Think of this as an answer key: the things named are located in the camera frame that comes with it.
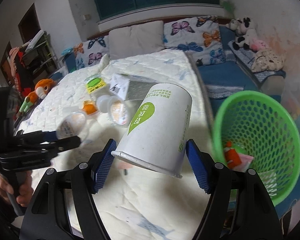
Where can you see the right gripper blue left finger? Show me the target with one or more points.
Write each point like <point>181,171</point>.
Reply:
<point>101,163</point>

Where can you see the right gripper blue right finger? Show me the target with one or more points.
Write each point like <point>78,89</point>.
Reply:
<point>200,164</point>

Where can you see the orange snack wrapper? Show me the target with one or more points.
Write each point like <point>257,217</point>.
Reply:
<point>231,154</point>

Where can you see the pink snack wrapper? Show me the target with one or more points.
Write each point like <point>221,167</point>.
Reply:
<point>246,160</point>

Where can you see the white paper cup green logo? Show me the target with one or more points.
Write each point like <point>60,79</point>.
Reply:
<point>157,134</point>

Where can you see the clear jelly cup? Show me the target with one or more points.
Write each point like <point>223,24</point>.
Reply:
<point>74,124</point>
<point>114,107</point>

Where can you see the clear plastic tray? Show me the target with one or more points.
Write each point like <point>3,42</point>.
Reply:
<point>88,108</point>

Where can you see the green plastic basket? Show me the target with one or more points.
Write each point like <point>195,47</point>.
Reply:
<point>259,126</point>

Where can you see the white small carton box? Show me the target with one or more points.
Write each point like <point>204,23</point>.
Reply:
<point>130,87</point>

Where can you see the green yellow drink bottle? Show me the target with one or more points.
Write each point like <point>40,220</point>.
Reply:
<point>96,86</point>

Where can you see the person's left hand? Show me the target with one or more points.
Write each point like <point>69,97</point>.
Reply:
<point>25,190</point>

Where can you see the orange fox plush toy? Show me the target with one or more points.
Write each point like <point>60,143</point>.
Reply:
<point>42,88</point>

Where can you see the clothes rack with clothes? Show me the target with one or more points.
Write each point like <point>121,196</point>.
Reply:
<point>23,66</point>

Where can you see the blue bed sheet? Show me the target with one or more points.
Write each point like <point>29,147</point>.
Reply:
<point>225,79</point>

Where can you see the left butterfly pillow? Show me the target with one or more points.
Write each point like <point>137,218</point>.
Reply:
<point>90,52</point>

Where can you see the butterfly pillow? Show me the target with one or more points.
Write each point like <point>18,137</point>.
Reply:
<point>198,37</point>
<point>90,52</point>

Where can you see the spotted beige cloth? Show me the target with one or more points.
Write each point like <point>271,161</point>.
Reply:
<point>267,60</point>

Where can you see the right butterfly pillow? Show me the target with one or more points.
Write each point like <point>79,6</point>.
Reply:
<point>198,37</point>

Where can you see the pink plush toy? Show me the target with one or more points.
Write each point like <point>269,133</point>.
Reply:
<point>258,45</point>

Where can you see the grey pillow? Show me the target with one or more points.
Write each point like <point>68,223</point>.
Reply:
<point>135,40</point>

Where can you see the black white cow plush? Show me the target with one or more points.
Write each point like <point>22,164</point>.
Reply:
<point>245,30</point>

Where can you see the black phone on mount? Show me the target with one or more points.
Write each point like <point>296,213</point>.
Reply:
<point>10,103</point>

